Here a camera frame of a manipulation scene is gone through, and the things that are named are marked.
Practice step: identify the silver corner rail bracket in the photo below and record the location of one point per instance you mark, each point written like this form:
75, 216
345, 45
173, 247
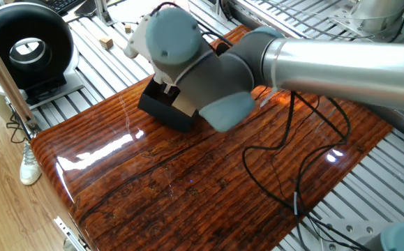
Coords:
65, 230

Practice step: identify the dark flat tablet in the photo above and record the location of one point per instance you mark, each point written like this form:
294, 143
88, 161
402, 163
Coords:
86, 7

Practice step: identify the wood-grain table mat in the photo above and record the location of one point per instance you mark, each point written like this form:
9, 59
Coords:
187, 181

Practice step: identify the small wooden cube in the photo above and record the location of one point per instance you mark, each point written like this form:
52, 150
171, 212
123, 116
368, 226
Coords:
128, 28
106, 43

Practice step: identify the white sneaker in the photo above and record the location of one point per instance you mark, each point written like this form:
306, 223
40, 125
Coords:
30, 167

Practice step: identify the silver cylinder post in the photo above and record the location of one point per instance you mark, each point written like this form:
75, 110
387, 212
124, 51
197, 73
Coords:
379, 15

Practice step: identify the blue gift box base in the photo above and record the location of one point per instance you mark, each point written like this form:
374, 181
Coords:
163, 113

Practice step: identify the black keyboard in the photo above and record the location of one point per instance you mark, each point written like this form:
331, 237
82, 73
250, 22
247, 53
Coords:
60, 5

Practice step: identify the short aluminium profile post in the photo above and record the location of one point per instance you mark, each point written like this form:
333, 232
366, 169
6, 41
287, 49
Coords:
102, 12

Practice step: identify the slanted aluminium frame post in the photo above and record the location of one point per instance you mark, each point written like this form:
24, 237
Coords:
3, 76

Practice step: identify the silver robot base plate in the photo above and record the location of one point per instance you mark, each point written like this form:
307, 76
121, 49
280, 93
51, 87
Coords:
344, 231

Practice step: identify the pale wooden block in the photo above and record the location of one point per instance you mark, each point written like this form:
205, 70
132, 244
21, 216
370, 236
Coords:
184, 106

